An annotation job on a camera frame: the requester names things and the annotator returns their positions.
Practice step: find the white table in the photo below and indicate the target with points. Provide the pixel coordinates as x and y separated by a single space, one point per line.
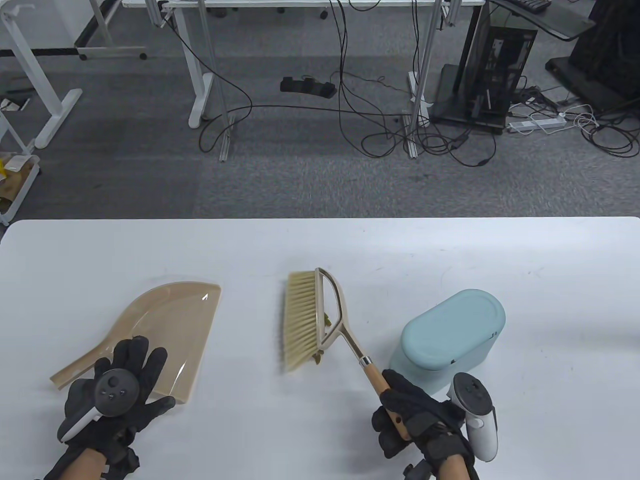
550 300

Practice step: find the black wrist sensor module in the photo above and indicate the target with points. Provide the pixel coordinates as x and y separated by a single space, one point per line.
417 471

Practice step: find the white desk leg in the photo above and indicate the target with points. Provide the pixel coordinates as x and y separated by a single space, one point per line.
50 115

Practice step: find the person's left forearm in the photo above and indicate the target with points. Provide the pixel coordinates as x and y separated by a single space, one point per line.
80 465

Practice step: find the black equipment stand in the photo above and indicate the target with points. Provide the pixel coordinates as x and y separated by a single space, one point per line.
605 55

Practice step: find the person's right hand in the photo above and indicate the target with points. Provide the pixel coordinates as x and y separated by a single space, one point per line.
420 415

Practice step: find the beige plastic dustpan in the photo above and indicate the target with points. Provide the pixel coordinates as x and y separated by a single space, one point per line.
165 320

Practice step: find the dark glass desk top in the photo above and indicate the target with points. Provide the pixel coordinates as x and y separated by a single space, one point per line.
560 20

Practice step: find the light blue desktop trash can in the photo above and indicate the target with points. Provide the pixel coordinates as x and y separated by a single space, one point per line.
450 330

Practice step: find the black computer tower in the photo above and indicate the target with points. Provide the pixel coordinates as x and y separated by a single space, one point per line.
480 75

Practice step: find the person's right forearm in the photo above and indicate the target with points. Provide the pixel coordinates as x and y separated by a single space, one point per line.
452 470

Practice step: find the person's left hand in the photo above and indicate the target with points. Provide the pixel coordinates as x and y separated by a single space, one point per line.
135 360

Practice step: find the white power strip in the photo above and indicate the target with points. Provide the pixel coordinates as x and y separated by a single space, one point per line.
535 123

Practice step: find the black and white controller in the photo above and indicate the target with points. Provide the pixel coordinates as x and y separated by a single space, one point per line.
115 392
480 425

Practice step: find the white desk with legs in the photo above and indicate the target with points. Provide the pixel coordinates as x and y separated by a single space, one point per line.
200 95

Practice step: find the white rolling stand base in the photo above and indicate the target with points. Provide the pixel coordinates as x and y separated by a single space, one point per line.
110 50

